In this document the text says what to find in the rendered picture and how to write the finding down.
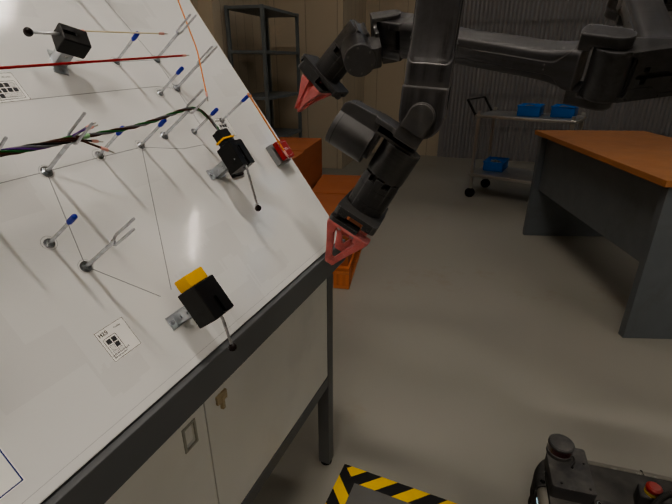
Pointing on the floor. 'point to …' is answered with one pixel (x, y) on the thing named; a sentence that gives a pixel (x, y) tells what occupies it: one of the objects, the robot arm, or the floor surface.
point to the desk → (612, 209)
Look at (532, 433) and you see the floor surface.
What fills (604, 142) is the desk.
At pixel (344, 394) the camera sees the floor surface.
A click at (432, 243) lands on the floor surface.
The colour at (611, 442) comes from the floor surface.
